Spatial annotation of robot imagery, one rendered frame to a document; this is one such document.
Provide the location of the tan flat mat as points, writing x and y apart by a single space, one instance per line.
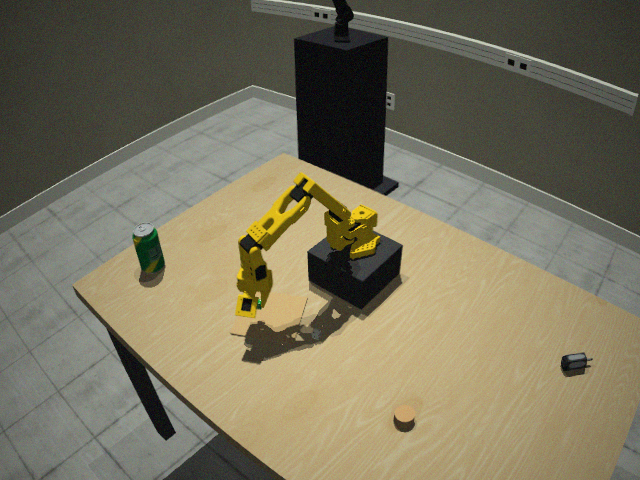
278 321

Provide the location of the brown cylinder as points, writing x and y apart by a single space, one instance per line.
404 416

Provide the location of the green drink can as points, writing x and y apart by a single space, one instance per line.
148 248

